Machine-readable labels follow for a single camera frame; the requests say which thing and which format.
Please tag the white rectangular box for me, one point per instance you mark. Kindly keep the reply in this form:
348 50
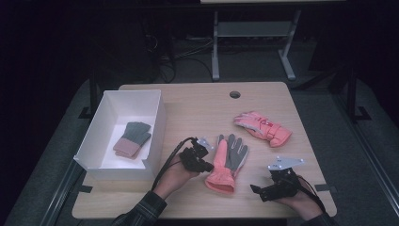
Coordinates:
109 103

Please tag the person's right hand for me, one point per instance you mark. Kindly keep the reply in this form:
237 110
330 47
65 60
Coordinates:
302 204

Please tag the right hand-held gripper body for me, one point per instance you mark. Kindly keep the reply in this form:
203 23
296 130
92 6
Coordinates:
284 183

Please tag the pink glove with grey palm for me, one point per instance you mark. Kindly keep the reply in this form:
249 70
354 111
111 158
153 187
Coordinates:
219 179

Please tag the grey metal stand frame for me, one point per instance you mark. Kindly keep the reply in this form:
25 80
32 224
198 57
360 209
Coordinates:
254 29

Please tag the pink padded ski glove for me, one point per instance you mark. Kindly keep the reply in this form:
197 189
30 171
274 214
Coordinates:
266 128

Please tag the person's left hand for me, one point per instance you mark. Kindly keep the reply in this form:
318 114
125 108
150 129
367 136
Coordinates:
174 180

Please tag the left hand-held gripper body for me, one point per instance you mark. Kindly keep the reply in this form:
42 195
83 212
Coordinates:
193 158

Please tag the black stand leg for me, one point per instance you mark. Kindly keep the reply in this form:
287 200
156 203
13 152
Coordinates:
353 94
92 94

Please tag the black tape strip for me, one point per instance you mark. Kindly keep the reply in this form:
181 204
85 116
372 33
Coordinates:
85 189
326 188

